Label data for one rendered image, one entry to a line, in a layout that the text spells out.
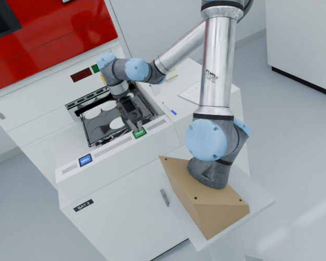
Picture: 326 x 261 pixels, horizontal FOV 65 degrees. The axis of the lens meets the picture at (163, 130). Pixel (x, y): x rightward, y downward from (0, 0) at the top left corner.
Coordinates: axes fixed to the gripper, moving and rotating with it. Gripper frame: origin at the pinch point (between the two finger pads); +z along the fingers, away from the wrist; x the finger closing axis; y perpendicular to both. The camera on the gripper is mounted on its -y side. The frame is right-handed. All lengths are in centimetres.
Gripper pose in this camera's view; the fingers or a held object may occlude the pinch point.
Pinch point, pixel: (138, 130)
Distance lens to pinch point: 113.7
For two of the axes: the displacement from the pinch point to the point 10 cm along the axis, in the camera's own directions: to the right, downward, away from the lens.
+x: -8.8, 4.5, -1.4
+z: 2.8, 7.4, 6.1
